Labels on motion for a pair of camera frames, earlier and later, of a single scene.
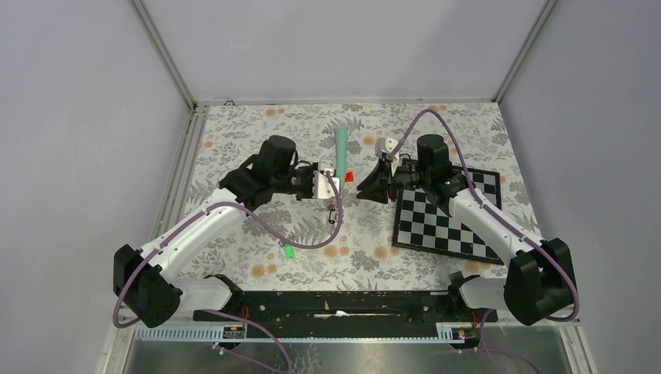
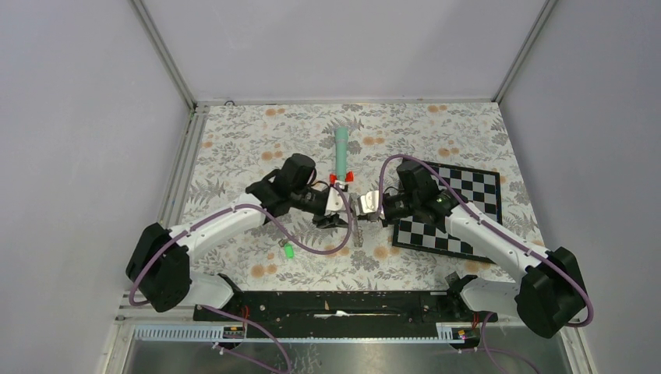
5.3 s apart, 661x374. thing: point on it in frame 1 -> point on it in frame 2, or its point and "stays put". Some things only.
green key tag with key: x=288 y=248 stays put
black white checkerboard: x=420 y=224 stays put
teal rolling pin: x=341 y=134 stays put
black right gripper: x=375 y=185 -> x=386 y=220
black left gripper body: x=300 y=181 -> x=312 y=199
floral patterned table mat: x=347 y=245 stays put
